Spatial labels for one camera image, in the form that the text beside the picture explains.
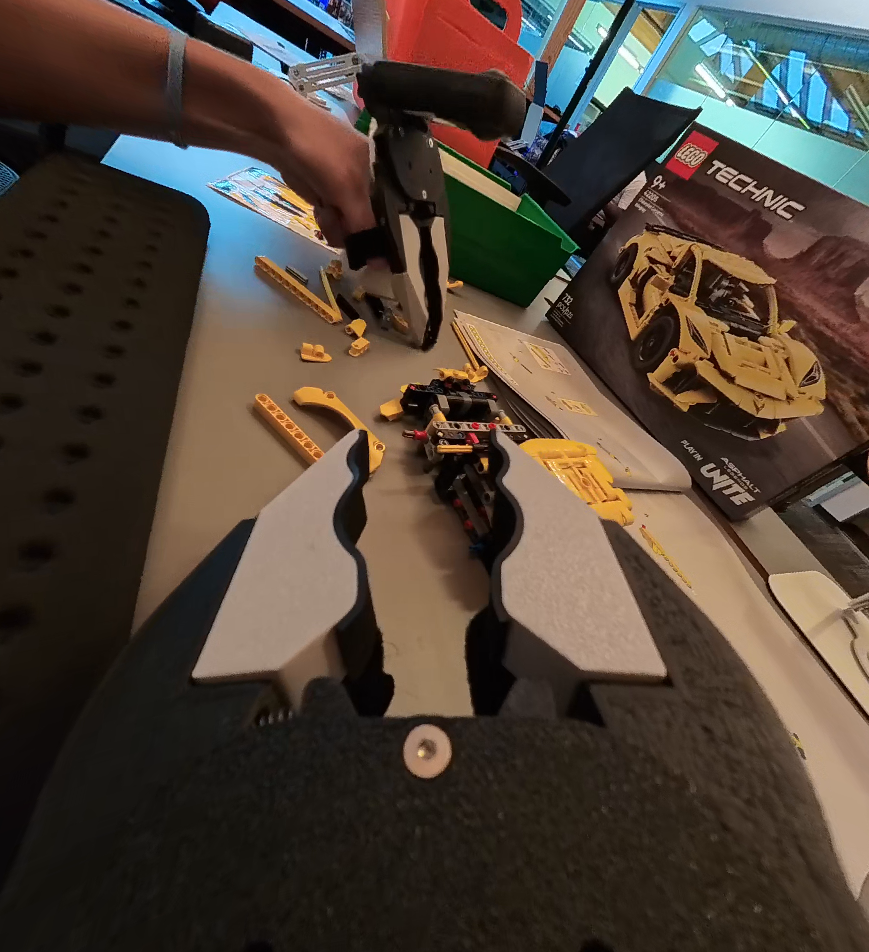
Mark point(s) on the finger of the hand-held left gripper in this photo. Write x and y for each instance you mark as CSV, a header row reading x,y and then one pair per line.
x,y
408,282
442,260

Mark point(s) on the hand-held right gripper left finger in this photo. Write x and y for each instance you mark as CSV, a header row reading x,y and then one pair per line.
x,y
285,587

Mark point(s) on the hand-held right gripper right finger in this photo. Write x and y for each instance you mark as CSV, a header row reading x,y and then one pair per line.
x,y
575,595

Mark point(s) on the colourful printed leaflet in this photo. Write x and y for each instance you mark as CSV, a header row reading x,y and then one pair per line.
x,y
271,201

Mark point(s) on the person's left forearm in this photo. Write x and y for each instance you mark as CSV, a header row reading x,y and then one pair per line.
x,y
70,59

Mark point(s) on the person's left hand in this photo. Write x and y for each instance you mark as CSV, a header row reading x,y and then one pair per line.
x,y
330,178

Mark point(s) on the green storage bin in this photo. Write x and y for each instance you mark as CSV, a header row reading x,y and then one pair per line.
x,y
501,238

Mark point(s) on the white paper stack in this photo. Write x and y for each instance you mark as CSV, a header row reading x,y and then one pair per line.
x,y
479,178

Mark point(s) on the scattered yellow toy pieces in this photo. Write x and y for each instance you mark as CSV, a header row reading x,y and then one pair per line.
x,y
330,401

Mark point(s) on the long yellow holed beam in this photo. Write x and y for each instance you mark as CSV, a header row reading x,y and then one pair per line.
x,y
289,431

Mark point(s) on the black pole floor lamp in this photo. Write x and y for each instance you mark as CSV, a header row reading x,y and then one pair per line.
x,y
590,74

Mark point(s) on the yellow toy car model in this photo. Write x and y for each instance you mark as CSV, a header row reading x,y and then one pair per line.
x,y
464,439

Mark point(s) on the black office chair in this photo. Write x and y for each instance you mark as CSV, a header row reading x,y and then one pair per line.
x,y
613,163

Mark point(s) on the blue wristband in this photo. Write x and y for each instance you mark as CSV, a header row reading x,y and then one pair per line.
x,y
176,89

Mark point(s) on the dark perforated pad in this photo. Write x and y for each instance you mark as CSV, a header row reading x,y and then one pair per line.
x,y
55,446

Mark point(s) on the dark toy box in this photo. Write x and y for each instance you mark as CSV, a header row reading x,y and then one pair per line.
x,y
739,312

